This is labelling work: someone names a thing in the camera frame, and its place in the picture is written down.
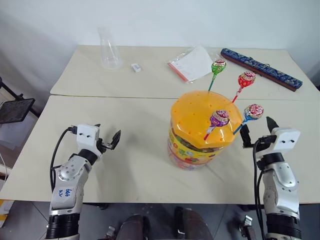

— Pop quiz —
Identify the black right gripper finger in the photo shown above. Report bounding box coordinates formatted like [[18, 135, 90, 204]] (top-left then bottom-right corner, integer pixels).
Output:
[[239, 123, 253, 149], [265, 116, 280, 138]]

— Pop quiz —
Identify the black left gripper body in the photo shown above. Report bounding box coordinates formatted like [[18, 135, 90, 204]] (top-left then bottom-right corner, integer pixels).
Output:
[[96, 137, 114, 154]]

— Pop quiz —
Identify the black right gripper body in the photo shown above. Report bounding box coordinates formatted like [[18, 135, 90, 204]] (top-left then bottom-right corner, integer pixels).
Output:
[[254, 134, 277, 151]]

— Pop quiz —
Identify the blue wrapped lollipop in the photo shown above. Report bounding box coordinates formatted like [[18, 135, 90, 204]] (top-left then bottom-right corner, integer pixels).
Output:
[[233, 103, 265, 136]]

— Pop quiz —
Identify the purple wrapped lollipop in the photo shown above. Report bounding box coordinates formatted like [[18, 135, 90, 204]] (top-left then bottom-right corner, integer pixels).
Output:
[[204, 109, 231, 141]]

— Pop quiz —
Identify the lollipop jar with orange lid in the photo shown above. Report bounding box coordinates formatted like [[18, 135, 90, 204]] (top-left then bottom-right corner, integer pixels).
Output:
[[166, 90, 244, 171]]

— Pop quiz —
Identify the red wrapped lollipop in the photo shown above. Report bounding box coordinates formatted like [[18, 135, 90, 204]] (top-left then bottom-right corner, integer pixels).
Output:
[[231, 71, 257, 104]]

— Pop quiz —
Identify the green wrapped lollipop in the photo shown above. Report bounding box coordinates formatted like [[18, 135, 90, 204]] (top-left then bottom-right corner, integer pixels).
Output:
[[207, 58, 228, 92]]

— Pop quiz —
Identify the long blue patterned box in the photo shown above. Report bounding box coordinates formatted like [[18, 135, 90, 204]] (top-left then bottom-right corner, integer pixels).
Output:
[[220, 47, 304, 92]]

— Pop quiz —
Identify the clear plastic flask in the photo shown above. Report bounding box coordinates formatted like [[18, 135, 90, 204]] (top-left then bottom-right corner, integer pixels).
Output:
[[97, 26, 124, 70]]

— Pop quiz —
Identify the black tablet on stand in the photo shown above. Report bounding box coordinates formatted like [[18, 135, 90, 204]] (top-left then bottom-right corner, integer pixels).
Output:
[[0, 97, 36, 125]]

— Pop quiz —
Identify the dark rounded shape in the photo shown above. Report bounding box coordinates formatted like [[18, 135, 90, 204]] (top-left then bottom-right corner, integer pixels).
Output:
[[174, 206, 214, 240], [119, 214, 151, 240]]

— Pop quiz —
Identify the clear zip bag with paper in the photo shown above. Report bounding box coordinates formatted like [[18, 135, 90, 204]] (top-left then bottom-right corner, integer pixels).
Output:
[[167, 44, 214, 85]]

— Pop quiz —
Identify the yellow and white box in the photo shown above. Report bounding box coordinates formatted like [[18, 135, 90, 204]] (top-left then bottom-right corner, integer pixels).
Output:
[[0, 198, 14, 226]]

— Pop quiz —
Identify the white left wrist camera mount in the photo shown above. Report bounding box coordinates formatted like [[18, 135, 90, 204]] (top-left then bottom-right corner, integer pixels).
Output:
[[75, 123, 103, 159]]

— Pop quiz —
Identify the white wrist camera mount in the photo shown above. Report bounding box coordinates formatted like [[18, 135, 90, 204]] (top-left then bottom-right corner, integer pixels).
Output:
[[75, 123, 103, 159], [270, 127, 301, 154]]

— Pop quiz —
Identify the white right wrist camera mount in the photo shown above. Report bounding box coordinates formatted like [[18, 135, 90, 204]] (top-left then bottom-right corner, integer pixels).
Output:
[[270, 127, 301, 154]]

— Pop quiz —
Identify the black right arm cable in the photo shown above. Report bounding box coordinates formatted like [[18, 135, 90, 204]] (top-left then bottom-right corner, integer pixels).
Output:
[[252, 139, 267, 240]]

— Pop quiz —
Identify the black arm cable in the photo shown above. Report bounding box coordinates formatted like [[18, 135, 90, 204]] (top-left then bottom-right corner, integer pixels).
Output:
[[252, 139, 267, 240], [49, 126, 78, 194]]

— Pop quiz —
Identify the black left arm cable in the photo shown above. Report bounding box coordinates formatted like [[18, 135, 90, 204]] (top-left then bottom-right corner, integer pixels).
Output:
[[49, 126, 78, 194]]

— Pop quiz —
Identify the small metal bracket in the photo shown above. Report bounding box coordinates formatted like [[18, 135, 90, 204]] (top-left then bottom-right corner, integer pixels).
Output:
[[238, 214, 254, 240], [104, 225, 119, 240]]

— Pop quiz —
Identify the black stand frame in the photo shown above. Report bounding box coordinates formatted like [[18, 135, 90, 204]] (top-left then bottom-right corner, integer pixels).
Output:
[[0, 75, 25, 101]]

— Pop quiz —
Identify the thin white cable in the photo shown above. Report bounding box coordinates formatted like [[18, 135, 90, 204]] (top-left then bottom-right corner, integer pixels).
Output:
[[0, 149, 8, 181]]

